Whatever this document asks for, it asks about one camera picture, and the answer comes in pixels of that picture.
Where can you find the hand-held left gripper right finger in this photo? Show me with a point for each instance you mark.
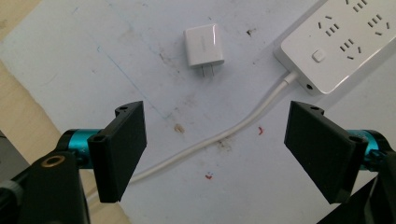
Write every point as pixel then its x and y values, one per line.
pixel 323 149

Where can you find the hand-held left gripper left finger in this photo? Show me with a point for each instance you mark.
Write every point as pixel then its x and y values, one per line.
pixel 118 152

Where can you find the white power strip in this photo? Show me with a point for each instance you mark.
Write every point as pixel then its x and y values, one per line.
pixel 339 43

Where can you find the white charger plug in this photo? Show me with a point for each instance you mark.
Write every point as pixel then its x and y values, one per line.
pixel 204 46

